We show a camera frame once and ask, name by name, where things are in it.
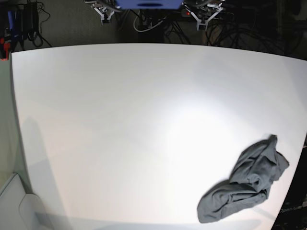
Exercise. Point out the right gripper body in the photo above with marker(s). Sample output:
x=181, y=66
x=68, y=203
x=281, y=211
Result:
x=104, y=13

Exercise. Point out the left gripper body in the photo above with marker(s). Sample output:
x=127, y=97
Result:
x=204, y=24

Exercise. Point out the grey t-shirt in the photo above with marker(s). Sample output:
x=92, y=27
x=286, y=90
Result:
x=249, y=183

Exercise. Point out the black power strip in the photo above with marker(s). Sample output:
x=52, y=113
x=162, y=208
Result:
x=204, y=14

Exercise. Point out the blue box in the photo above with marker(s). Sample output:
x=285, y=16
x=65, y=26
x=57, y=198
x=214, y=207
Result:
x=150, y=4

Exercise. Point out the black power adapter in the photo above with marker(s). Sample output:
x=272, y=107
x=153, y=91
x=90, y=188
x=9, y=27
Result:
x=30, y=20

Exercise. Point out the blue tool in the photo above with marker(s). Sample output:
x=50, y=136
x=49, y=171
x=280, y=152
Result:
x=13, y=29

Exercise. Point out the red clamp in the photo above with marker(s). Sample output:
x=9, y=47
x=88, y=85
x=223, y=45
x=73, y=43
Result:
x=4, y=49

